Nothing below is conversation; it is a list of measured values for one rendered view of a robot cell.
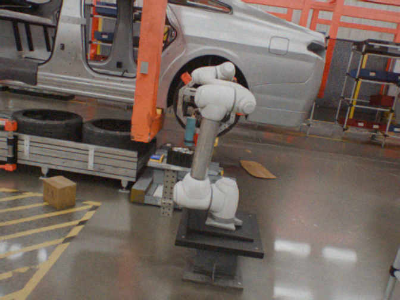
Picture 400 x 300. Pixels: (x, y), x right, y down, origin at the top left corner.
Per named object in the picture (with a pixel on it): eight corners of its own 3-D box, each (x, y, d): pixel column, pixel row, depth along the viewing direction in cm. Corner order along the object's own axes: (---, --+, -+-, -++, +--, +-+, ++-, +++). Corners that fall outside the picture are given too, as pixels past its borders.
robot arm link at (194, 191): (208, 216, 211) (171, 212, 207) (204, 200, 226) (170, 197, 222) (240, 92, 181) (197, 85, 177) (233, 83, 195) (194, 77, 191)
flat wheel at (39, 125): (5, 144, 324) (5, 119, 318) (16, 127, 384) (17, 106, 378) (81, 147, 346) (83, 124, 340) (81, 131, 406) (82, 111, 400)
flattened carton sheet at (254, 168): (259, 163, 472) (259, 161, 471) (277, 178, 421) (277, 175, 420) (237, 162, 465) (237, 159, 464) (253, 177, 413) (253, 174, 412)
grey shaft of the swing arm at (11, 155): (17, 169, 328) (18, 116, 315) (13, 171, 323) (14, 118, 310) (8, 168, 328) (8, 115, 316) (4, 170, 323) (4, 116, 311)
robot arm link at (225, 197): (237, 220, 213) (245, 186, 208) (208, 217, 210) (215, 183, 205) (231, 208, 229) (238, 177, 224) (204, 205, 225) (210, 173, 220)
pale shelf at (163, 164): (203, 167, 290) (203, 163, 289) (202, 174, 273) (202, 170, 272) (152, 159, 292) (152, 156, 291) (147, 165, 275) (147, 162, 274)
